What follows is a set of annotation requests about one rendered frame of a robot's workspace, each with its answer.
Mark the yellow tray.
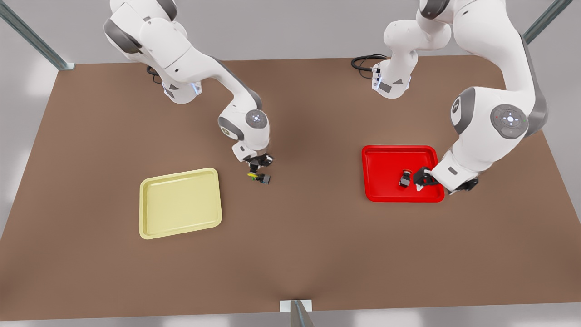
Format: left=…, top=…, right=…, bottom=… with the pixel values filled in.
left=139, top=168, right=223, bottom=240

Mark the silver frame post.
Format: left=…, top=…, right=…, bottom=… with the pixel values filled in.
left=279, top=299, right=315, bottom=327
left=0, top=4, right=75, bottom=71
left=523, top=0, right=573, bottom=45

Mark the red tray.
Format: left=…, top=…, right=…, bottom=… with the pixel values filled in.
left=361, top=145, right=445, bottom=203

